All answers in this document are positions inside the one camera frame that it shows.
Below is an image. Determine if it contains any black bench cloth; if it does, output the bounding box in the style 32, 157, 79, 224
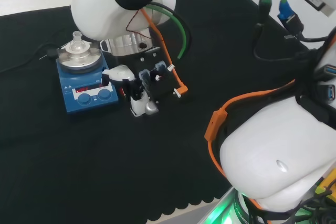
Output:
0, 0, 312, 224

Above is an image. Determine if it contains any heater with blue base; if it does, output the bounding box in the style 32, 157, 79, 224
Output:
55, 31, 120, 116

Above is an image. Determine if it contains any clear round-bottom glass flask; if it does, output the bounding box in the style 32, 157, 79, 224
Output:
68, 31, 85, 53

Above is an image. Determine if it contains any thick black power cable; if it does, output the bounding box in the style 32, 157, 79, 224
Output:
0, 42, 58, 74

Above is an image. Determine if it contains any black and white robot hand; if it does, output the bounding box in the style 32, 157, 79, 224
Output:
101, 46, 190, 118

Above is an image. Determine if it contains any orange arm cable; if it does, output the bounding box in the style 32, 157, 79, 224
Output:
140, 0, 297, 224

